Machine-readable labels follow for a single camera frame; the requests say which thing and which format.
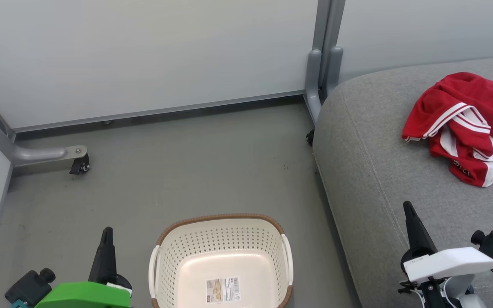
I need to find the grey fabric sofa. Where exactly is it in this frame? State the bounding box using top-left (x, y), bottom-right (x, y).
top-left (312, 56), bottom-right (493, 308)

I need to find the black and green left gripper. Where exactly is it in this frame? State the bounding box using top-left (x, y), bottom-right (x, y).
top-left (34, 227), bottom-right (133, 308)

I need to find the grey partition post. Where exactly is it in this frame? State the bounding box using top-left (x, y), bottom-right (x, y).
top-left (304, 0), bottom-right (346, 125)

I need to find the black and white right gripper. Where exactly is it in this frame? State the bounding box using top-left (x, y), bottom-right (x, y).
top-left (400, 201), bottom-right (493, 284)

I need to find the red and white garment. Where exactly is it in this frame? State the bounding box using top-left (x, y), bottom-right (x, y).
top-left (401, 71), bottom-right (493, 188)

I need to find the cream perforated laundry basket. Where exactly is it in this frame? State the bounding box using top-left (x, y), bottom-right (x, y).
top-left (148, 213), bottom-right (294, 308)

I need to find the grey partition foot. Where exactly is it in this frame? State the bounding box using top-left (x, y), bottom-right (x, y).
top-left (0, 85), bottom-right (88, 168)

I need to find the printed basket sticker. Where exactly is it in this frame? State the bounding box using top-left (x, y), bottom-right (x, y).
top-left (205, 277), bottom-right (241, 305)

